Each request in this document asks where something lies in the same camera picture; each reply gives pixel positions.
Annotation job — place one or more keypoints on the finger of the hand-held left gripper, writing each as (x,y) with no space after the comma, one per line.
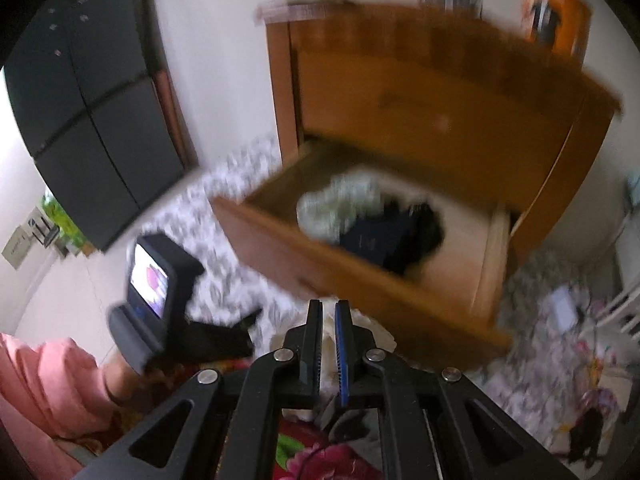
(220,340)

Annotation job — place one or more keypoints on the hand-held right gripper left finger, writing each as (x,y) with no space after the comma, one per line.
(316,355)

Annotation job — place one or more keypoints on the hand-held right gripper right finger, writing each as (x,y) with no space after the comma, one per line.
(342,355)

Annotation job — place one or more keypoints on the white garment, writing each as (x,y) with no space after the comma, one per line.
(328,360)

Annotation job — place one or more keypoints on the wooden drawer with curved front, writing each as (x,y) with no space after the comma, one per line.
(280,250)

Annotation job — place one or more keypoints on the navy garment with sun print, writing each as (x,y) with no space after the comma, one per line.
(390,240)

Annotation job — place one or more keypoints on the white patterned cloth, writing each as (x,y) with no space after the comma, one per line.
(335,205)

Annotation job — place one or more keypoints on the person's left forearm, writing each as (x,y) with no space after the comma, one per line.
(50,385)

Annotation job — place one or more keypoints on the red printed blanket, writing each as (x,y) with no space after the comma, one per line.
(320,465)

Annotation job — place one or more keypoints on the green packets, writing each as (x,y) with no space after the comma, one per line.
(65,225)

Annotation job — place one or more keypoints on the dark cabinet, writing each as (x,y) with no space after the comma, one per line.
(100,110)

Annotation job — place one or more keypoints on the grey floral blanket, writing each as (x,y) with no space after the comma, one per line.
(525,285)

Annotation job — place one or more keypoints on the wooden drawer with straight front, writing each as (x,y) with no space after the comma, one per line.
(425,120)

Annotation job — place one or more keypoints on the small black object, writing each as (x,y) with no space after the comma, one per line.
(587,435)

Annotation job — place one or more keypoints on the colourful toy pile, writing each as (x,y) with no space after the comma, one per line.
(602,370)

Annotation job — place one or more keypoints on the wooden nightstand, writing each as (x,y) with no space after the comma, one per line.
(575,170)

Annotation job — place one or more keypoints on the wall socket plate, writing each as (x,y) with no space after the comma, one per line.
(19,249)

